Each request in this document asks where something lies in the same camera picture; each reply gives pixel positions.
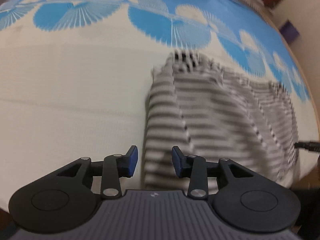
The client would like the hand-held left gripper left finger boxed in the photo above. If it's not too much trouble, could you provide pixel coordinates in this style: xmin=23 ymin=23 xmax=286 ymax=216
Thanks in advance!
xmin=56 ymin=145 xmax=139 ymax=200

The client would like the striped black and white top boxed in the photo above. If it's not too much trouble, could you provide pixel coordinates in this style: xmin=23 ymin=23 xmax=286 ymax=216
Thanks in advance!
xmin=141 ymin=50 xmax=300 ymax=197

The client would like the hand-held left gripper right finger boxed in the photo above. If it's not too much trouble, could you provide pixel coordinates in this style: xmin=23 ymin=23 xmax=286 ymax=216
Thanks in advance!
xmin=172 ymin=145 xmax=253 ymax=200

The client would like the purple bag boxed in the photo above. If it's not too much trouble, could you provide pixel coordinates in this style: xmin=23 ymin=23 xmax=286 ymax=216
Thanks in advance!
xmin=279 ymin=19 xmax=300 ymax=40

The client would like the blue and white printed blanket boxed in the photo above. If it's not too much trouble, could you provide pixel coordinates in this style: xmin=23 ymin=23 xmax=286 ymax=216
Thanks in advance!
xmin=0 ymin=0 xmax=313 ymax=205

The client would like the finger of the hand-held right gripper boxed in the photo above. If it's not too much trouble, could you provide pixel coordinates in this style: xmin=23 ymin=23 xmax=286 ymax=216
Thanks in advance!
xmin=294 ymin=140 xmax=320 ymax=153

